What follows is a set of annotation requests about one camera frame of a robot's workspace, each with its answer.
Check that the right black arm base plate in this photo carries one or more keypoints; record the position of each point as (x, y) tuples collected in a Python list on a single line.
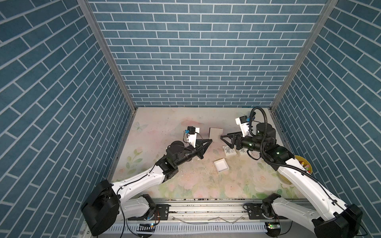
[(258, 211)]

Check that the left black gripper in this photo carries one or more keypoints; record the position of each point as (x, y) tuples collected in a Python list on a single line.
[(199, 150)]

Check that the yellow pen cup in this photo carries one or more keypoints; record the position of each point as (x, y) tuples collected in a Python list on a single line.
[(303, 162)]

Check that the aluminium front rail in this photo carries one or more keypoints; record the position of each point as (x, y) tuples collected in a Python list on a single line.
[(198, 217)]

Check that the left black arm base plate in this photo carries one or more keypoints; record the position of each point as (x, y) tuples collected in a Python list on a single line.
[(161, 211)]

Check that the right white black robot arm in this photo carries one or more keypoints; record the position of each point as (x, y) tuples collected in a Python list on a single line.
[(331, 216)]

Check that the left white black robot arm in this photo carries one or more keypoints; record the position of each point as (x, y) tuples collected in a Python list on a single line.
[(109, 202)]

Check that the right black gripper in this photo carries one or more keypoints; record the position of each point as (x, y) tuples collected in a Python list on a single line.
[(234, 138)]

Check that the white bow box lid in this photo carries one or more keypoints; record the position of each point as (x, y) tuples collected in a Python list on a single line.
[(242, 151)]

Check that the white bow gift box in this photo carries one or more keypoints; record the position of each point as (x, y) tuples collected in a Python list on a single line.
[(229, 151)]

